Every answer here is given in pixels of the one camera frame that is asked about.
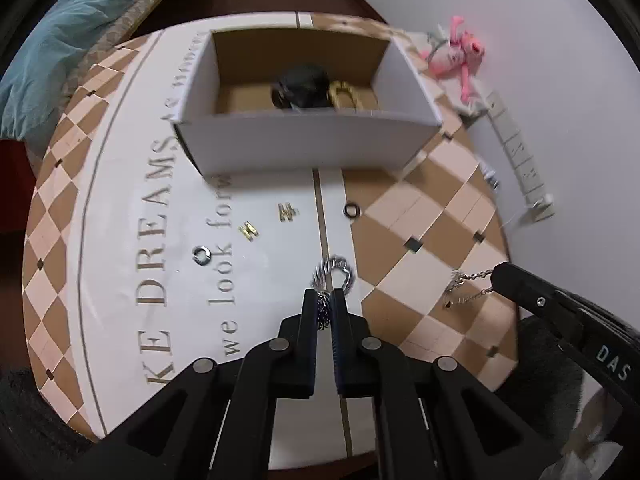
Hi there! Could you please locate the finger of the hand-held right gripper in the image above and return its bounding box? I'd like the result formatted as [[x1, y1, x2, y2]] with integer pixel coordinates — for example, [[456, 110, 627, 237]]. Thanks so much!
[[491, 261, 587, 342]]

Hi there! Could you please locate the white power strip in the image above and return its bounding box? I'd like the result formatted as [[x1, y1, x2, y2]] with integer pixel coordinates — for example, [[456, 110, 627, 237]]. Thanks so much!
[[482, 90, 550, 206]]

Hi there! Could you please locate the pink plush toy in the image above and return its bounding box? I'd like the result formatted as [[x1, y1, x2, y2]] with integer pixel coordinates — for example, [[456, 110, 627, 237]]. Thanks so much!
[[419, 15, 487, 104]]

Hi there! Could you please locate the grey furry rug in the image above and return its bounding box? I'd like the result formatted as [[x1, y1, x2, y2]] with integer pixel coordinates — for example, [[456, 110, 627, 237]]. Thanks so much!
[[515, 316, 603, 413]]

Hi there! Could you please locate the white plug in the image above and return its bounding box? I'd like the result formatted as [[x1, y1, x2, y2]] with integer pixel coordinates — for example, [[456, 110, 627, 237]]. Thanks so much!
[[520, 195, 556, 225]]

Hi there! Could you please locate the beige patterned mattress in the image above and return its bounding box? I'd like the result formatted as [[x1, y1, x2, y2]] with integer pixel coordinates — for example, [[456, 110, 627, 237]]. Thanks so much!
[[59, 0, 211, 96]]

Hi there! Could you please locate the white cardboard box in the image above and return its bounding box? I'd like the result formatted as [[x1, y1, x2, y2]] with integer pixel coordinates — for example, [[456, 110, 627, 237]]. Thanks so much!
[[173, 26, 443, 179]]

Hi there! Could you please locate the black round case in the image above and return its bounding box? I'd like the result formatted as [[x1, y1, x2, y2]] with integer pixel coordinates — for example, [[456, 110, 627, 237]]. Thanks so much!
[[270, 64, 332, 110]]

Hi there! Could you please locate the gold bracelet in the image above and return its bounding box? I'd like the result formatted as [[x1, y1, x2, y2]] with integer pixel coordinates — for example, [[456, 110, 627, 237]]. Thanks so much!
[[327, 79, 366, 109]]

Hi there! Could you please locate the dark rug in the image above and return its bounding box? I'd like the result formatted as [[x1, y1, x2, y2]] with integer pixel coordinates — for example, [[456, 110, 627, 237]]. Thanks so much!
[[0, 366, 103, 480]]

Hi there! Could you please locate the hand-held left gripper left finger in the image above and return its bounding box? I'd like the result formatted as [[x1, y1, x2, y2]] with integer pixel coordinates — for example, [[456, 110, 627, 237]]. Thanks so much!
[[86, 288, 321, 480]]

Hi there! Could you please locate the silver chain necklace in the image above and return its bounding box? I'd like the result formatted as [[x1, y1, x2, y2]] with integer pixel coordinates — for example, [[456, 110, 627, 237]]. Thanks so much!
[[442, 267, 497, 311]]

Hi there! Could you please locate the silver twisted bracelet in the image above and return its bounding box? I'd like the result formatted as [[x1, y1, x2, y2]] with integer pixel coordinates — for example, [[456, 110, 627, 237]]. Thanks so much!
[[311, 255, 356, 332]]

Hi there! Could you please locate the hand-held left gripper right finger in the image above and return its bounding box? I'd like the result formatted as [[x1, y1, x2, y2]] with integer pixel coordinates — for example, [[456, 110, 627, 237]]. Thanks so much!
[[330, 287, 563, 480]]

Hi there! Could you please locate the blue blanket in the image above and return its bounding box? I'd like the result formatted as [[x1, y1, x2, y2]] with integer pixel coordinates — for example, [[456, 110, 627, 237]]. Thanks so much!
[[0, 0, 197, 142]]

